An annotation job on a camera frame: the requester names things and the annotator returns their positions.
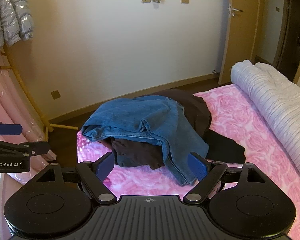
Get white striped rolled duvet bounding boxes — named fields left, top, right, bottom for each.
left=231, top=60, right=300, bottom=173

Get silver puffer jacket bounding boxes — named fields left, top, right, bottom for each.
left=0, top=0, right=34, bottom=48

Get low wall socket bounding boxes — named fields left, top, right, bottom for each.
left=51, top=90, right=61, bottom=100

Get silver door handle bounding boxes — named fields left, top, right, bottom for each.
left=228, top=3, right=243, bottom=18

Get blue denim jeans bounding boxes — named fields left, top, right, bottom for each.
left=81, top=95, right=209, bottom=186

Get black unfolded garment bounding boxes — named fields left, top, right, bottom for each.
left=100, top=89, right=246, bottom=170

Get wooden door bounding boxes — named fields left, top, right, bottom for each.
left=218, top=0, right=260, bottom=85

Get pink rose bedsheet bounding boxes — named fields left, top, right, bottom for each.
left=76, top=83, right=300, bottom=240

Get yellow clothes rack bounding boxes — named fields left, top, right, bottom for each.
left=0, top=43, right=78, bottom=141

